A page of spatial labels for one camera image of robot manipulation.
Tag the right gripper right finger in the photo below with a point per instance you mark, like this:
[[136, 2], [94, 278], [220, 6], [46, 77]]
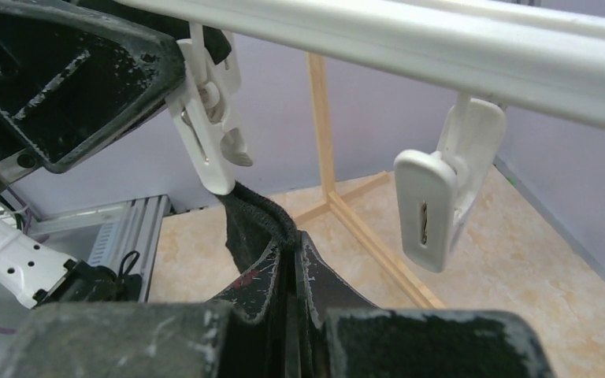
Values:
[[343, 334]]

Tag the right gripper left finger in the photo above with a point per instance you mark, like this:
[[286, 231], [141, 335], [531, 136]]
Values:
[[238, 333]]

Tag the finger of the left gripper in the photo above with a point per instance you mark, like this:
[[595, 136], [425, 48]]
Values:
[[72, 80]]

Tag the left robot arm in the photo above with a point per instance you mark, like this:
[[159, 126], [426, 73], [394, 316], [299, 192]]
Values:
[[30, 271]]

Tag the wooden drying rack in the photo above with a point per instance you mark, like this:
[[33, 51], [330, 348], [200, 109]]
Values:
[[336, 203]]

